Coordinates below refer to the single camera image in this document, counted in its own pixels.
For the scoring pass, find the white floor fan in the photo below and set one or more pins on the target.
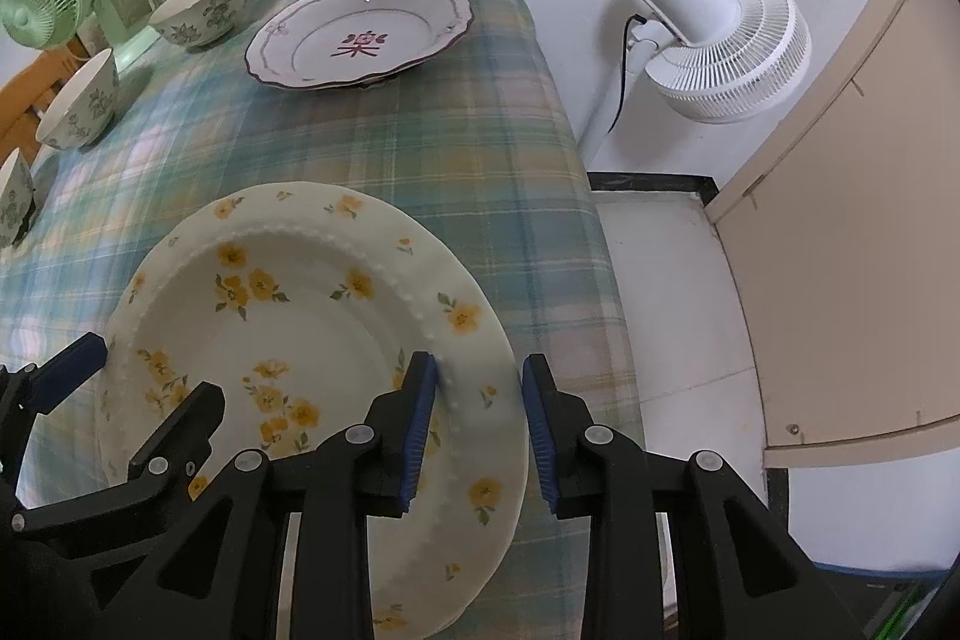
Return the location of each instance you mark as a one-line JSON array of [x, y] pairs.
[[720, 33]]

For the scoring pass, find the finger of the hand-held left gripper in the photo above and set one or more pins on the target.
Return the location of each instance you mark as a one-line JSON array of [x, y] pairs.
[[79, 359], [184, 430]]

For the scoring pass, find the yellow floral plate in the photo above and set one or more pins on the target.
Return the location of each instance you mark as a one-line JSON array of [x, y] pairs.
[[315, 310]]

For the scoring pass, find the beige door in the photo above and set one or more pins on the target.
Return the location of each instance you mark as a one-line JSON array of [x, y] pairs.
[[847, 235]]

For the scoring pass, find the plaid tablecloth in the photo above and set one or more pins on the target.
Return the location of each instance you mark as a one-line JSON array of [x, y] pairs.
[[420, 160]]

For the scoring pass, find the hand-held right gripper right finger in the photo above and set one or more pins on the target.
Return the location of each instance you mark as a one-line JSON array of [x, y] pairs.
[[537, 430]]

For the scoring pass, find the red patterned white plate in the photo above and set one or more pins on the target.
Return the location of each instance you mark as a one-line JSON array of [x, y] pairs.
[[300, 40]]

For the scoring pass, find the green floral ceramic bowl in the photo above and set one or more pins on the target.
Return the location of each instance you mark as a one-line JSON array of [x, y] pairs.
[[82, 108], [202, 14], [13, 205]]

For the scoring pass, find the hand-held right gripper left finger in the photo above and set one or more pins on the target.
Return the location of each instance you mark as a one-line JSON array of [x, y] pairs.
[[418, 430]]

